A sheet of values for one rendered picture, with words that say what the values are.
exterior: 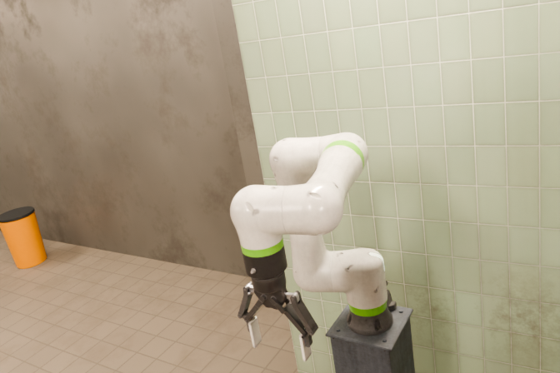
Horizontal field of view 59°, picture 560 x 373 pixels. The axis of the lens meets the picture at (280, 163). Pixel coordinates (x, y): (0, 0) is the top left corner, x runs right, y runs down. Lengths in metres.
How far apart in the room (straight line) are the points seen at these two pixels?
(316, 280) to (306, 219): 0.64
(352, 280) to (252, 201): 0.65
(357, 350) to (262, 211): 0.80
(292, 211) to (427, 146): 1.00
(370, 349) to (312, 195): 0.78
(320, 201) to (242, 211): 0.16
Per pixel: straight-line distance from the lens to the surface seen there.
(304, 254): 1.56
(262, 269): 1.07
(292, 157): 1.40
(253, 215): 1.00
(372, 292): 1.60
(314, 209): 0.97
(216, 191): 4.31
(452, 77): 1.82
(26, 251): 6.01
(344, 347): 1.71
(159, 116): 4.47
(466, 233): 2.01
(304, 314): 1.13
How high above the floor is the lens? 2.21
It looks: 17 degrees down
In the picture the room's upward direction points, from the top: 9 degrees counter-clockwise
